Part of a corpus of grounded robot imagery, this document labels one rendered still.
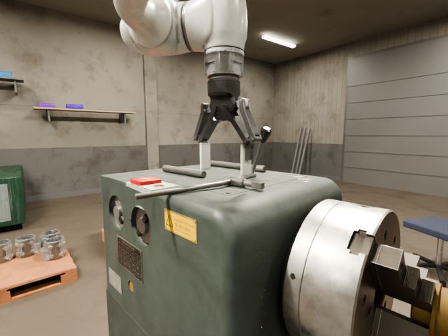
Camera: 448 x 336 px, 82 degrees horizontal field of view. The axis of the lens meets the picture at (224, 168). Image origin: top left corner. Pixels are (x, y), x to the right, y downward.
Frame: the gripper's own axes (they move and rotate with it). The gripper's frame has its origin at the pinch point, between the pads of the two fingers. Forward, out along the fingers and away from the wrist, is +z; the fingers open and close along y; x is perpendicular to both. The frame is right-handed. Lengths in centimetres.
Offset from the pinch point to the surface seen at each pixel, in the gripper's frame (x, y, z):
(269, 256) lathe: -3.8, 16.0, 15.2
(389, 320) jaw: 8.6, 33.8, 25.6
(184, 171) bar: 4.0, -21.5, 3.5
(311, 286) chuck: -3.1, 24.4, 17.9
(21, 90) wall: 40, -607, -94
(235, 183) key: 2.3, 1.6, 3.7
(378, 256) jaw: 3.3, 32.5, 11.9
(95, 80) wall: 174, -589, -130
